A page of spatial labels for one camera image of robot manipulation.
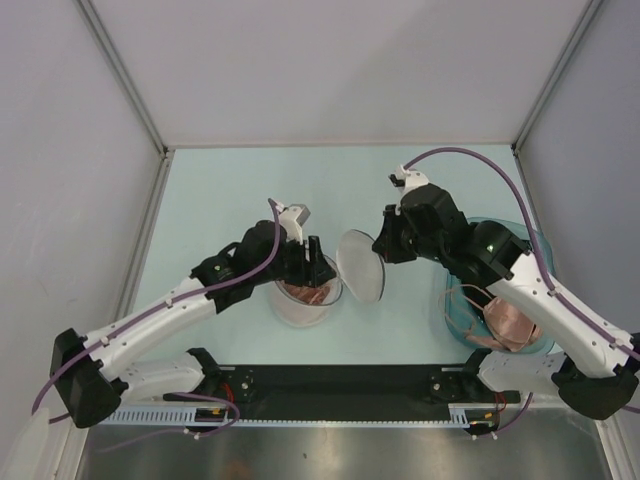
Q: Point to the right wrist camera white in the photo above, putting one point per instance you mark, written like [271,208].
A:
[407,177]

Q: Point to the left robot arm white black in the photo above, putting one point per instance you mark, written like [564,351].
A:
[95,373]

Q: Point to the pink satin bra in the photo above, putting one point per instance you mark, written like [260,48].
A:
[479,319]
[325,294]

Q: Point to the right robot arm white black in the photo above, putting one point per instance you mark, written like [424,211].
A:
[595,373]

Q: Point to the white slotted cable duct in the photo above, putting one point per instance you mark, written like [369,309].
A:
[211,416]

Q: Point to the white mesh laundry bag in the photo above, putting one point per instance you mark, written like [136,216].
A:
[360,271]

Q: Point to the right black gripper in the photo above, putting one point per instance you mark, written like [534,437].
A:
[385,245]

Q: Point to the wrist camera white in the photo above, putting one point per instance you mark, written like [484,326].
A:
[407,177]
[292,218]

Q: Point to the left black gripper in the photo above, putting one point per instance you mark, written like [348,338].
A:
[312,272]

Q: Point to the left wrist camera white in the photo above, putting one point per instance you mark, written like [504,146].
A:
[292,218]

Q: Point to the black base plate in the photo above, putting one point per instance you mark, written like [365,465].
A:
[352,387]

